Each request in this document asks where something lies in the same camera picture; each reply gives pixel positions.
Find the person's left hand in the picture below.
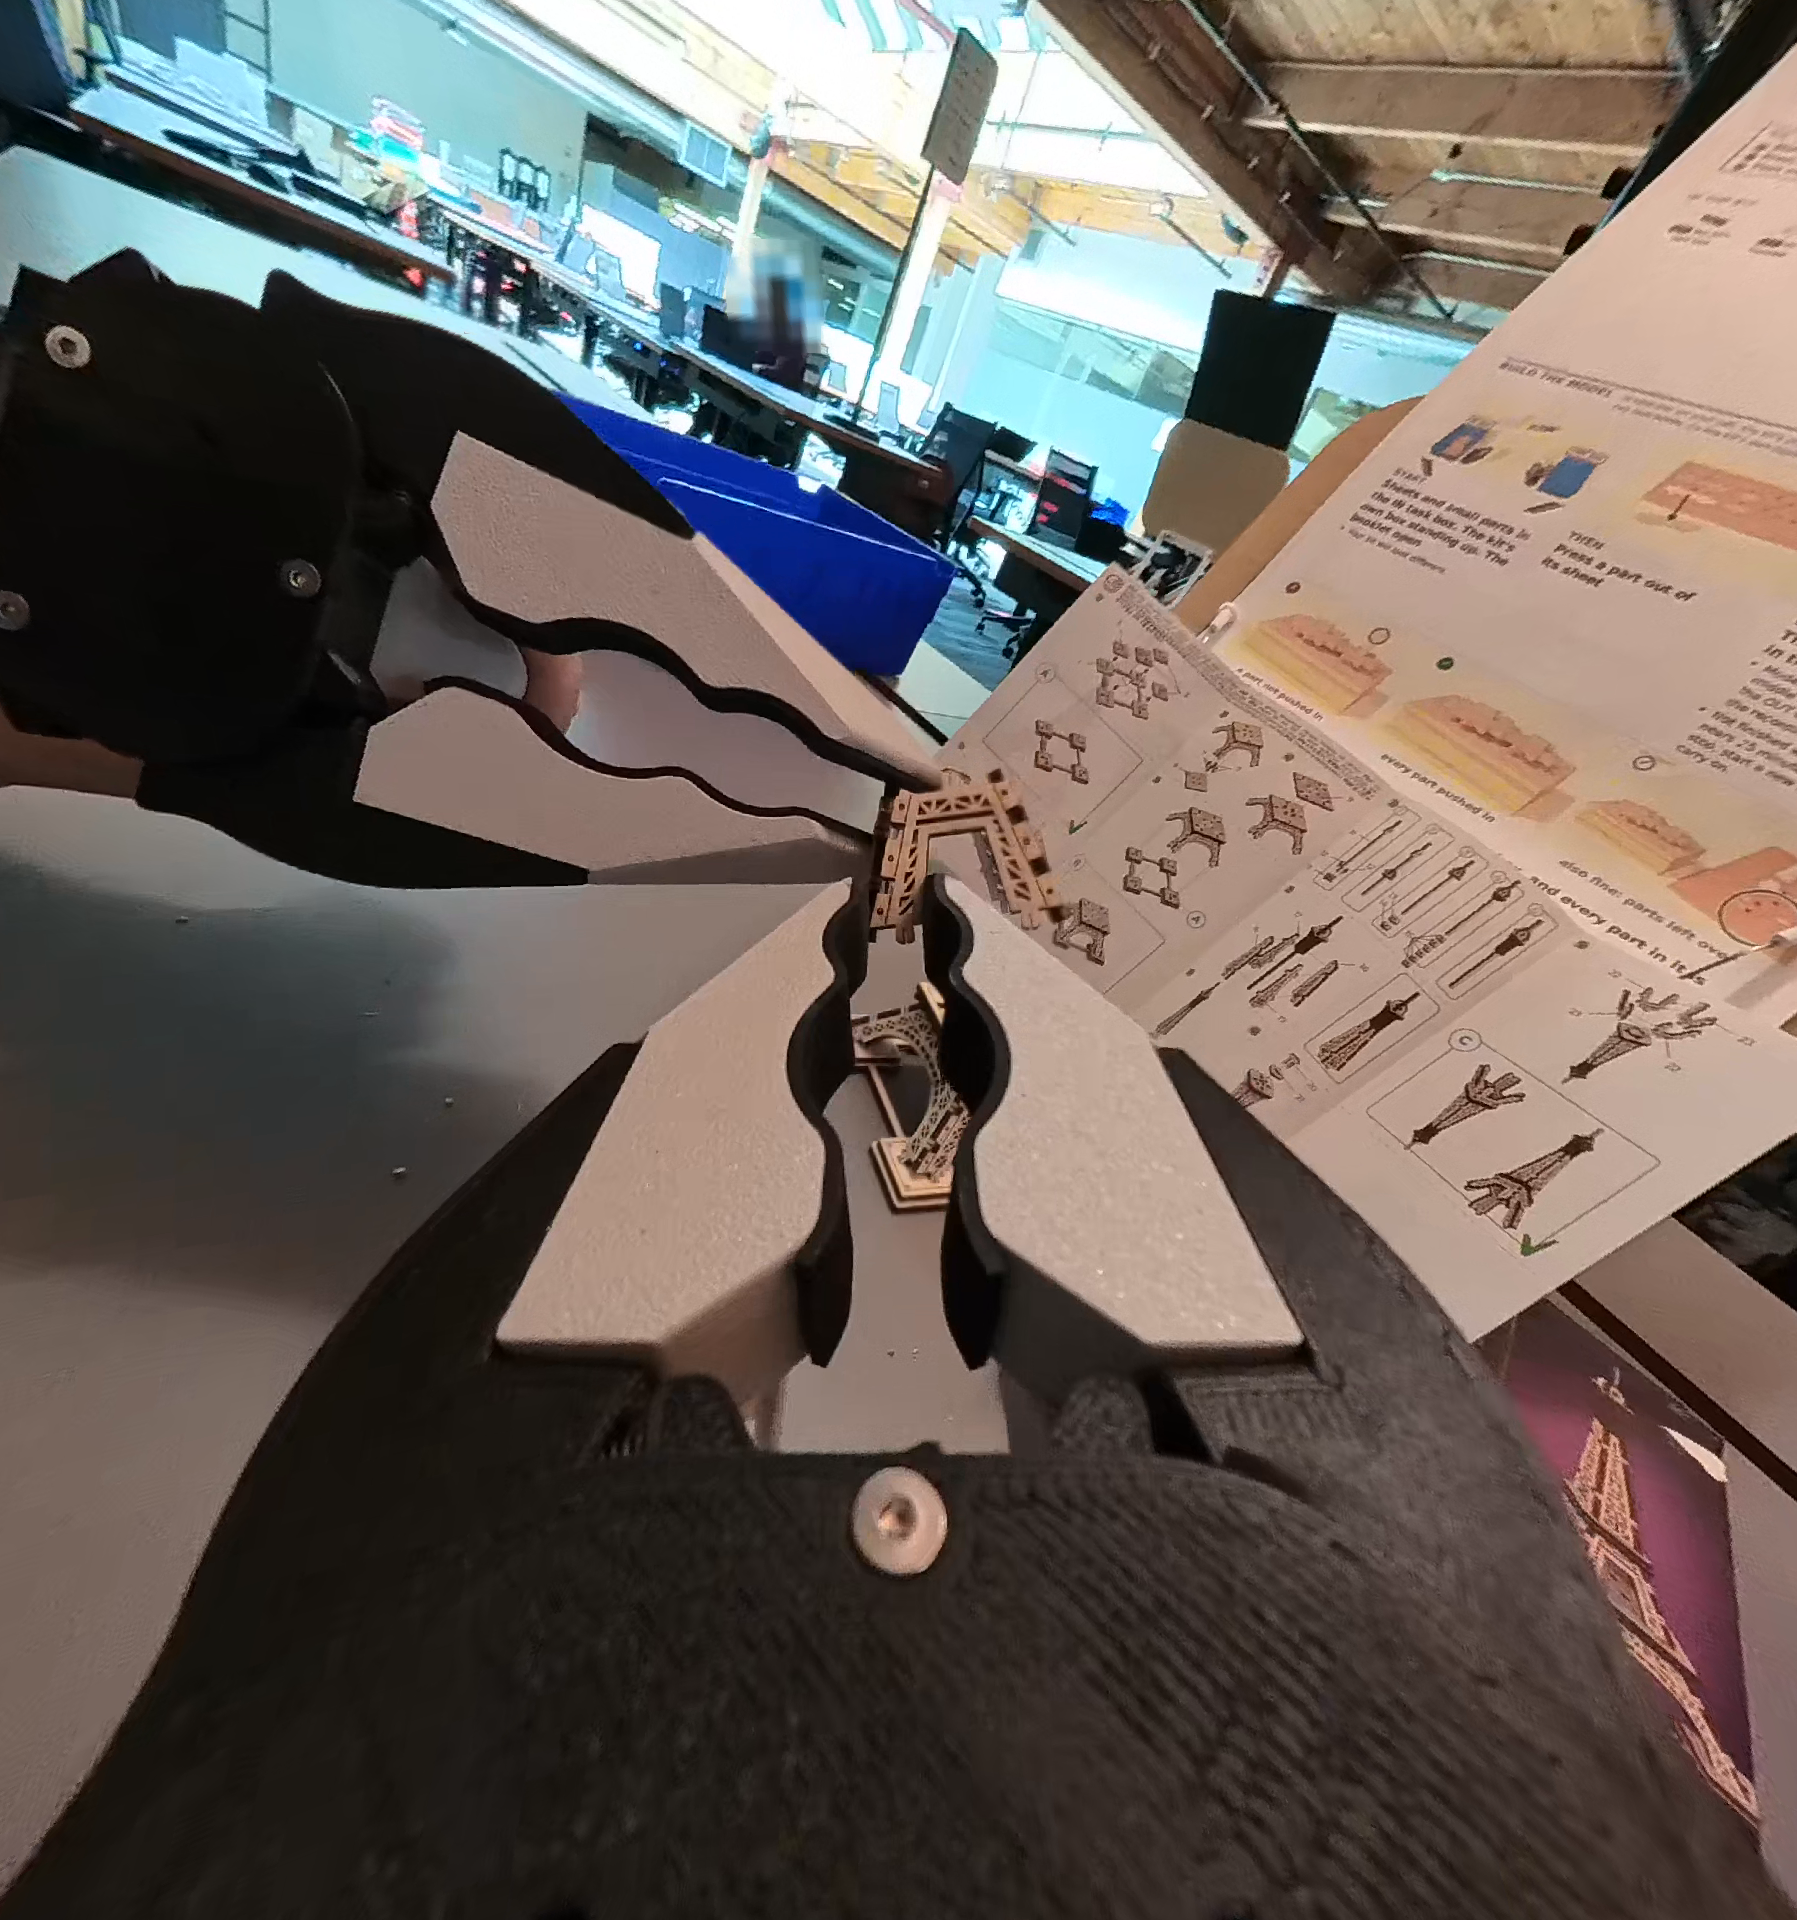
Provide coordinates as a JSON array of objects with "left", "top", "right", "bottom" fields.
[{"left": 0, "top": 593, "right": 146, "bottom": 800}]

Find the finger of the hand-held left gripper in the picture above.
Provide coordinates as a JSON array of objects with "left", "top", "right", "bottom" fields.
[
  {"left": 350, "top": 677, "right": 882, "bottom": 883},
  {"left": 422, "top": 432, "right": 946, "bottom": 792}
]

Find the wooden lattice arch piece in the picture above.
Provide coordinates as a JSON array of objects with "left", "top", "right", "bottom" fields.
[{"left": 870, "top": 770, "right": 1067, "bottom": 948}]

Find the large printed instruction sheet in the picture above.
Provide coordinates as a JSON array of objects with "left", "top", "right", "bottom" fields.
[{"left": 1225, "top": 0, "right": 1797, "bottom": 1060}]

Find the folded assembly instruction booklet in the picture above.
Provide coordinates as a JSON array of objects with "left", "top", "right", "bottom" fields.
[{"left": 935, "top": 561, "right": 1797, "bottom": 1344}]

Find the hanging sign board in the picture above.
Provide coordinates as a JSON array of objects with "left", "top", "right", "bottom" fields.
[{"left": 917, "top": 26, "right": 1001, "bottom": 188}]

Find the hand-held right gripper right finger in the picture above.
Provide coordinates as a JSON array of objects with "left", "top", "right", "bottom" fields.
[{"left": 928, "top": 876, "right": 1309, "bottom": 1381}]

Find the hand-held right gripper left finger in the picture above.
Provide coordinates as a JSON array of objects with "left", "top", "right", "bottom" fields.
[{"left": 492, "top": 879, "right": 859, "bottom": 1373}]

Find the black and beige board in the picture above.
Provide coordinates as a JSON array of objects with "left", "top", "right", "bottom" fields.
[{"left": 1143, "top": 289, "right": 1337, "bottom": 605}]

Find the purple tower kit box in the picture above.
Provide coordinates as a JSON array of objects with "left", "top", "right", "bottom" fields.
[{"left": 1495, "top": 1295, "right": 1767, "bottom": 1885}]

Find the black office chair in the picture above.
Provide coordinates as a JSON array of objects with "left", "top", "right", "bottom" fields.
[{"left": 971, "top": 447, "right": 1106, "bottom": 666}]

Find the wooden tower base piece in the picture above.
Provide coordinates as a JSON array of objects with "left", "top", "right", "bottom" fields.
[{"left": 848, "top": 984, "right": 993, "bottom": 1214}]

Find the blue storage bin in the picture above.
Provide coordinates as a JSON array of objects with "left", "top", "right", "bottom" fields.
[{"left": 556, "top": 393, "right": 963, "bottom": 680}]

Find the grey desk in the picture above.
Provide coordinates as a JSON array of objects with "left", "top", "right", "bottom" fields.
[{"left": 0, "top": 141, "right": 1797, "bottom": 1920}]

